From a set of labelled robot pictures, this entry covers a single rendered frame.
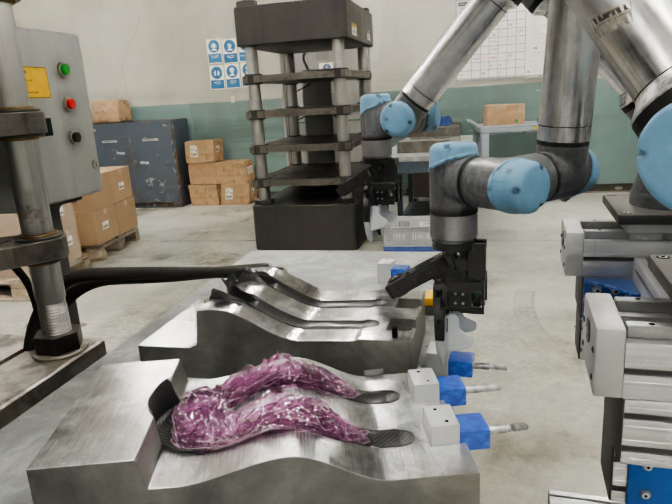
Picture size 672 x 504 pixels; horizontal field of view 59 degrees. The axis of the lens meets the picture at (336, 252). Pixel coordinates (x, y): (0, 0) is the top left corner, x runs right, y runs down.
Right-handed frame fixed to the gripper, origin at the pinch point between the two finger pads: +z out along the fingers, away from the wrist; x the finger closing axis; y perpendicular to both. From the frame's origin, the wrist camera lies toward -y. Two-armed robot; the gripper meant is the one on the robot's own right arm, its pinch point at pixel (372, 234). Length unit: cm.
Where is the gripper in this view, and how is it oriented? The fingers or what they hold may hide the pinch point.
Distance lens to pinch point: 154.2
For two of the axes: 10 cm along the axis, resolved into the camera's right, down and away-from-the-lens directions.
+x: 3.7, -2.6, 8.9
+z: 0.6, 9.7, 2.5
